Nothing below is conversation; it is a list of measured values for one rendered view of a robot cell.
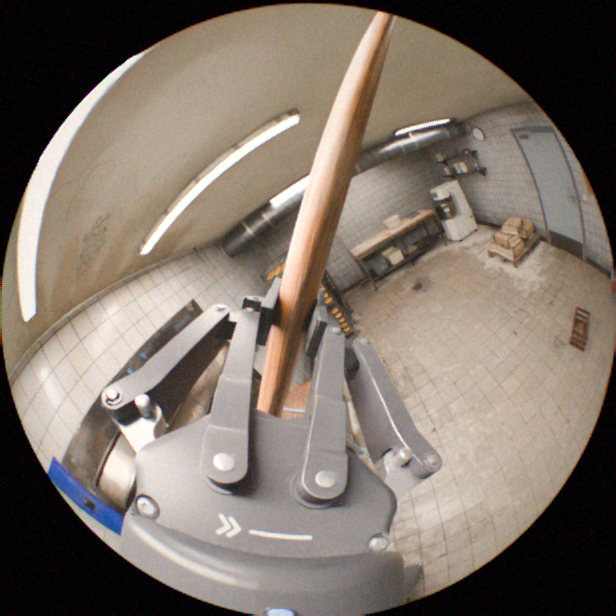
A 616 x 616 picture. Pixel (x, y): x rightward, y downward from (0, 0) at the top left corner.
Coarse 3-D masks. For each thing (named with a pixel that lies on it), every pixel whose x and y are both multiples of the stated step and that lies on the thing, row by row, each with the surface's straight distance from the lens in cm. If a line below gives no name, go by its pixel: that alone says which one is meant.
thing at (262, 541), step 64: (192, 448) 7; (256, 448) 7; (128, 512) 6; (192, 512) 6; (256, 512) 6; (320, 512) 6; (384, 512) 7; (192, 576) 4; (256, 576) 4; (320, 576) 4; (384, 576) 5
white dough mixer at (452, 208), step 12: (432, 192) 521; (444, 192) 512; (456, 192) 534; (432, 204) 530; (444, 204) 501; (456, 204) 542; (444, 216) 510; (456, 216) 525; (468, 216) 549; (444, 228) 538; (456, 228) 521; (468, 228) 548; (456, 240) 532
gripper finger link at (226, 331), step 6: (228, 318) 13; (234, 318) 13; (222, 324) 13; (228, 324) 13; (234, 324) 13; (258, 324) 14; (216, 330) 13; (222, 330) 13; (228, 330) 13; (234, 330) 13; (216, 336) 14; (222, 336) 14; (228, 336) 14
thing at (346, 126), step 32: (384, 32) 33; (352, 64) 23; (352, 96) 19; (352, 128) 17; (320, 160) 16; (352, 160) 16; (320, 192) 15; (320, 224) 15; (288, 256) 16; (320, 256) 15; (288, 288) 16; (288, 320) 16; (288, 352) 18; (288, 384) 21
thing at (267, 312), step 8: (280, 280) 19; (272, 288) 17; (272, 296) 15; (264, 304) 14; (272, 304) 14; (264, 312) 14; (272, 312) 14; (264, 320) 14; (272, 320) 17; (264, 328) 14; (264, 336) 15; (264, 344) 15
